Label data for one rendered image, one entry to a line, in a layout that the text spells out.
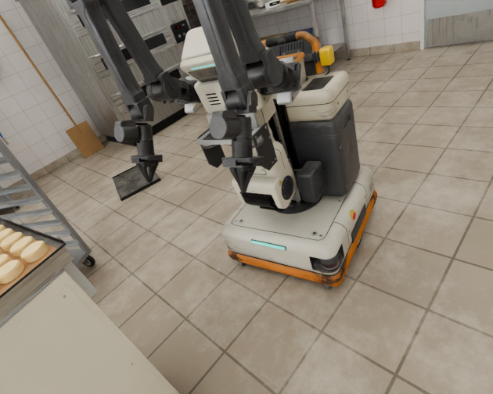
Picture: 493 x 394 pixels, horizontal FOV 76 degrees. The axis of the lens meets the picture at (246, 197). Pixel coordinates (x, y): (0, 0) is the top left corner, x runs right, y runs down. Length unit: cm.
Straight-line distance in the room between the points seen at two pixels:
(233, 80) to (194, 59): 31
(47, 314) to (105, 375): 25
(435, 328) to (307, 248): 55
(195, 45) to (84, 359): 95
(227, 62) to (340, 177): 84
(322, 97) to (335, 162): 30
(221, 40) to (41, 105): 428
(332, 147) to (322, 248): 43
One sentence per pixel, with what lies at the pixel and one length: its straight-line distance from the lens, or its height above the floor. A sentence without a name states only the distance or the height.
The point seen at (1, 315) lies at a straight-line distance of 84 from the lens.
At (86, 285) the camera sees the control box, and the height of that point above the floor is 74.
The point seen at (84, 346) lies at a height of 65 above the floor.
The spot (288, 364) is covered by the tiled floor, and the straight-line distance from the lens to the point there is 141.
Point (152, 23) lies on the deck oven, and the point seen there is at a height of 118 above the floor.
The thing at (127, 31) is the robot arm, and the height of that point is 122.
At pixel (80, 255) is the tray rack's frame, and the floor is 15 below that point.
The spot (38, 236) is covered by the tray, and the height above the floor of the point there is 90.
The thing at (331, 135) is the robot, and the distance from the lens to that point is 137.
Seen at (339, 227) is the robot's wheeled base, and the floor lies 27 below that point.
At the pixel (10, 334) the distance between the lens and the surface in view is 85.
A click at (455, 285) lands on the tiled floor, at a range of 158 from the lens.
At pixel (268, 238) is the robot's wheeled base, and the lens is 146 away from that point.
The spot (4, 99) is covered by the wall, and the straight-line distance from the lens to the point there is 490.
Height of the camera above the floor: 123
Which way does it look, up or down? 33 degrees down
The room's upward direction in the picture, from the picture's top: 21 degrees counter-clockwise
